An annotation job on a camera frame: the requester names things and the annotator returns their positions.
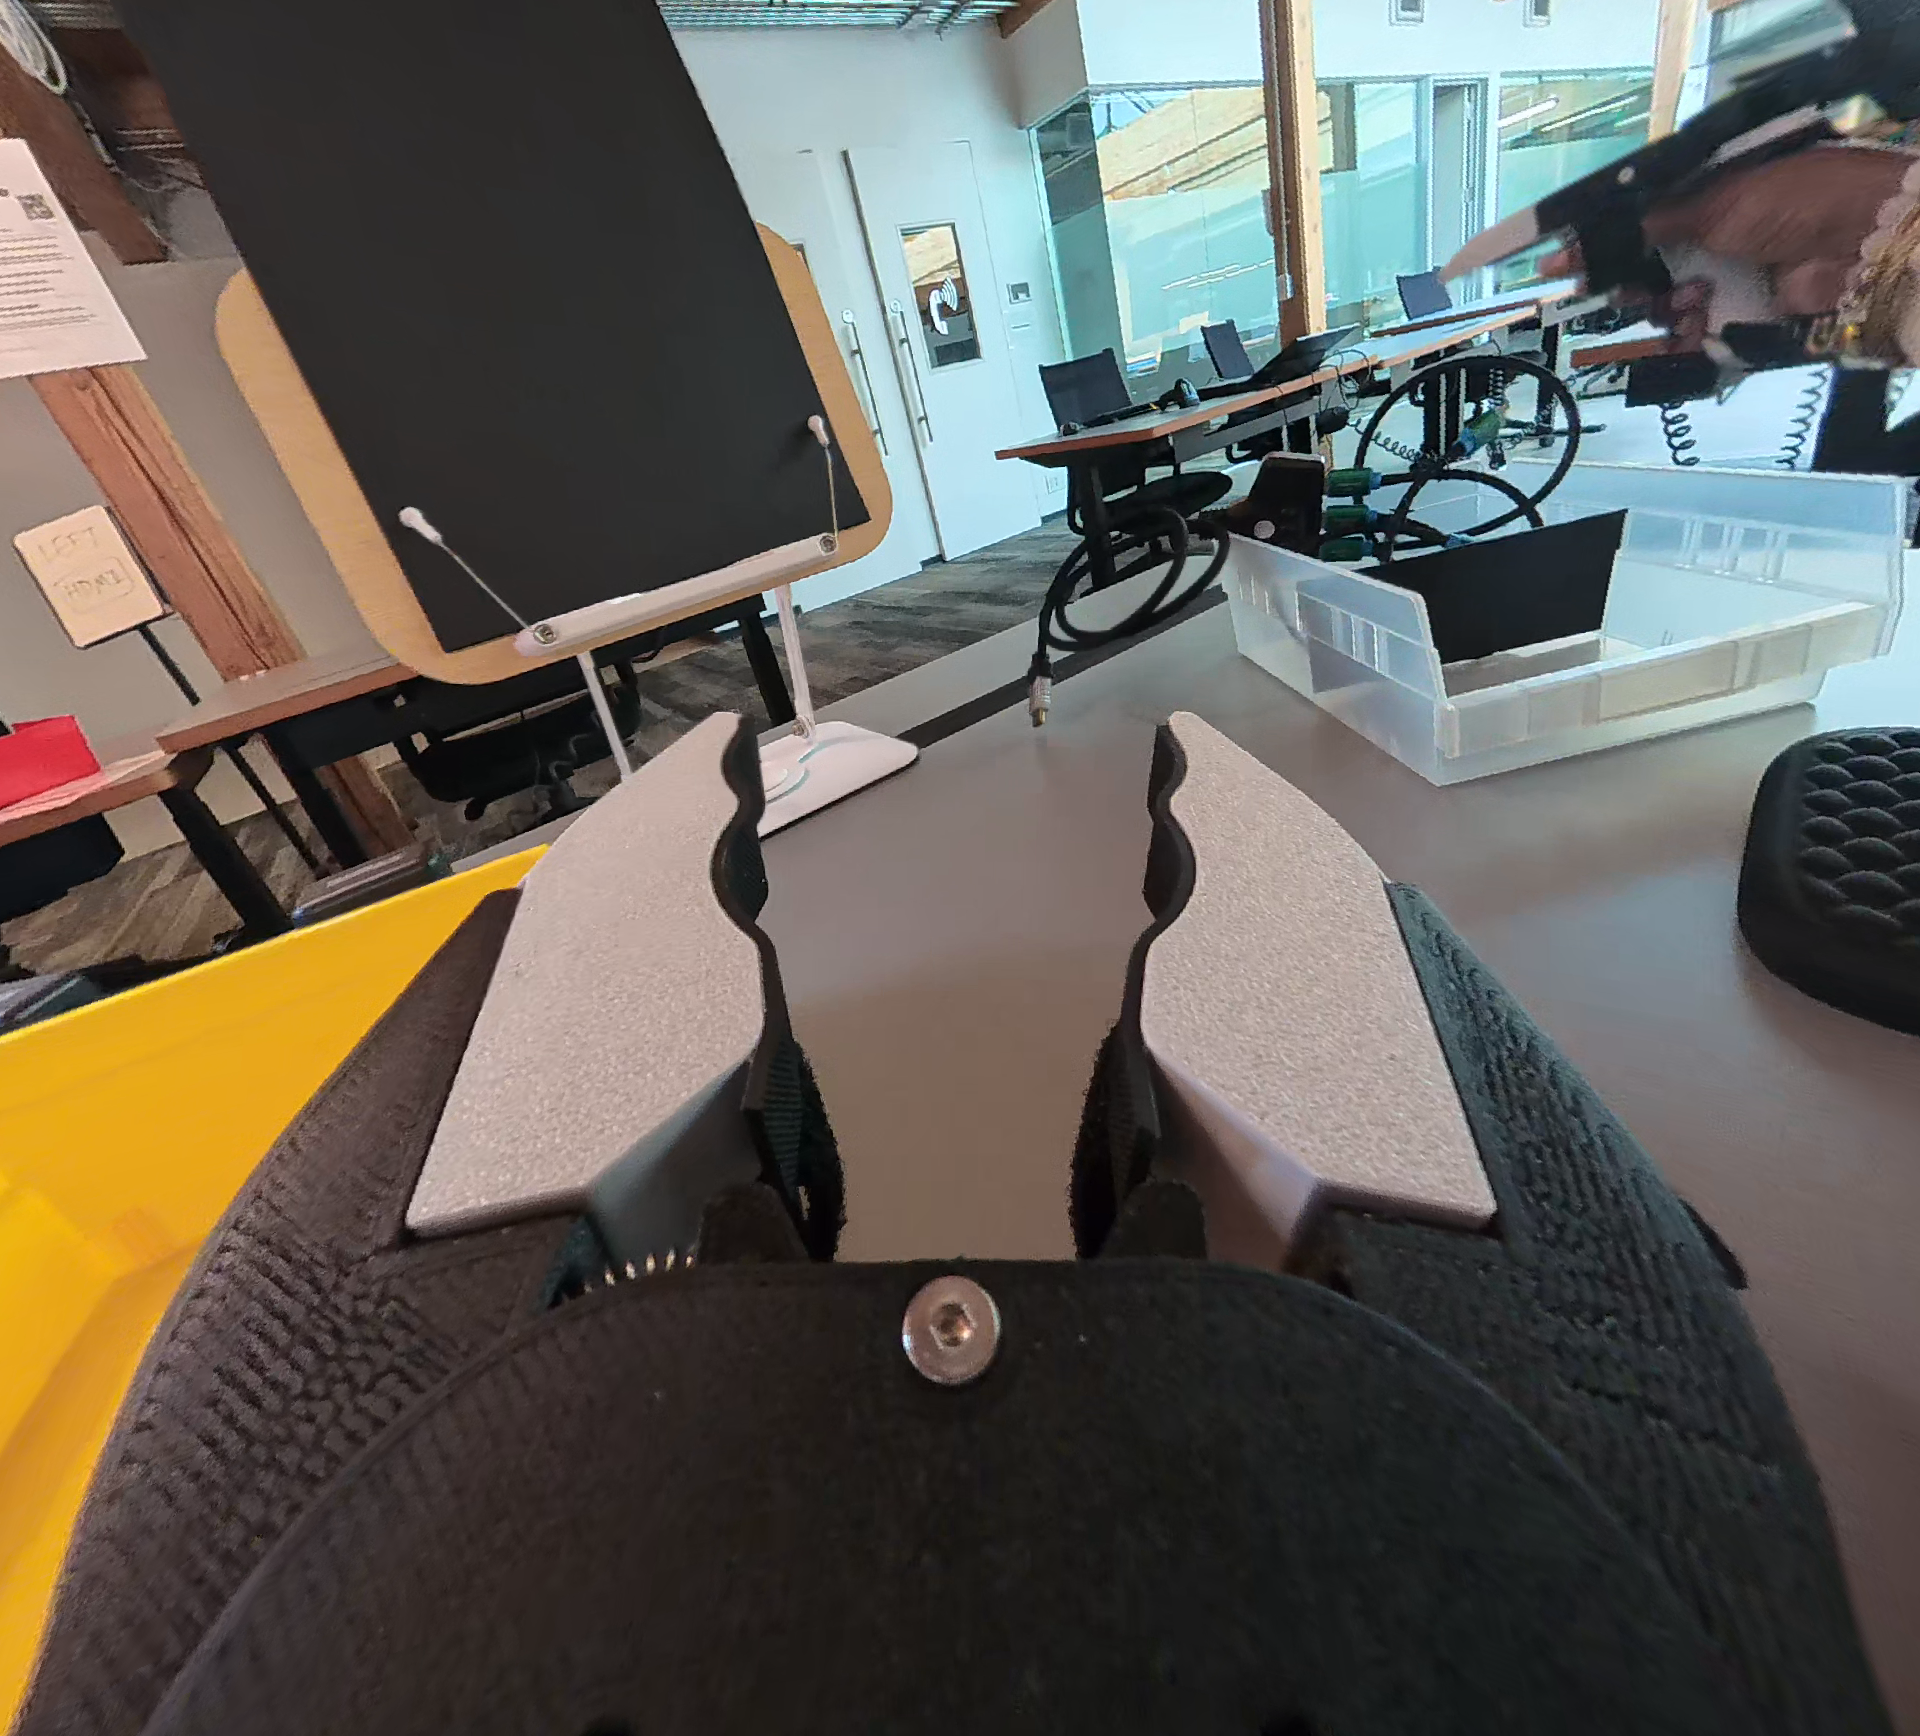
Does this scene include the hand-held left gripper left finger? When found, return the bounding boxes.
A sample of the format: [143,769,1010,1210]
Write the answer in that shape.
[407,711,842,1265]

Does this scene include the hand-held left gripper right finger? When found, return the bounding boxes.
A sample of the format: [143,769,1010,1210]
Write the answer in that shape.
[1070,711,1499,1265]

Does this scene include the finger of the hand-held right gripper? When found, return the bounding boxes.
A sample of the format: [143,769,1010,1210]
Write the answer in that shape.
[1436,198,1584,286]

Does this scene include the black HDMI switch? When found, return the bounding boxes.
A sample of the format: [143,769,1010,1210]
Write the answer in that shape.
[1250,453,1332,557]

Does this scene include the clear plastic bin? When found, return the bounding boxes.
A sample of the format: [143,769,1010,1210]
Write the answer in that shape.
[1222,461,1910,787]

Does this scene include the wooden top office desk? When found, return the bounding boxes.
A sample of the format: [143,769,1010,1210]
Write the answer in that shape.
[997,327,1548,569]
[157,639,798,869]

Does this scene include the person's right hand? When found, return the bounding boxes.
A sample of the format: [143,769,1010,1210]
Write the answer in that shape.
[1642,143,1914,329]

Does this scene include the wooden pillar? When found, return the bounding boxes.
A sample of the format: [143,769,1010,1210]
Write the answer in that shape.
[1244,0,1332,347]

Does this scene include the black bin divider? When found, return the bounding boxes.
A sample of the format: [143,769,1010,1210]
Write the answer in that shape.
[1362,508,1631,666]

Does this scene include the black office chair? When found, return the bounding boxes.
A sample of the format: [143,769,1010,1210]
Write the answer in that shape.
[1041,352,1134,426]

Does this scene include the yellow plastic bin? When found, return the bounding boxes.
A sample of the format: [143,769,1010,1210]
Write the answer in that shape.
[0,845,549,1693]

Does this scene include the black bumpy wrist rest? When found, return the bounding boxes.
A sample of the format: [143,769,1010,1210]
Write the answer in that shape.
[1736,727,1920,1036]

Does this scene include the red box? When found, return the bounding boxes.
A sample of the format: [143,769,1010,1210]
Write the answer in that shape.
[0,714,105,811]

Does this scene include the handwritten paper note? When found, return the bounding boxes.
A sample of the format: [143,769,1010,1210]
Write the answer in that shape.
[12,504,169,652]

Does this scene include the black board on white stand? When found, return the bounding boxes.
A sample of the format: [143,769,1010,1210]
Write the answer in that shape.
[32,0,921,843]

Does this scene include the printed paper sign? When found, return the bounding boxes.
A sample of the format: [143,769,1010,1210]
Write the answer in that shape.
[0,137,148,385]

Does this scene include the beaded bracelets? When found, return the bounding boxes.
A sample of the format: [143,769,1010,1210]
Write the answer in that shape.
[1851,154,1920,365]

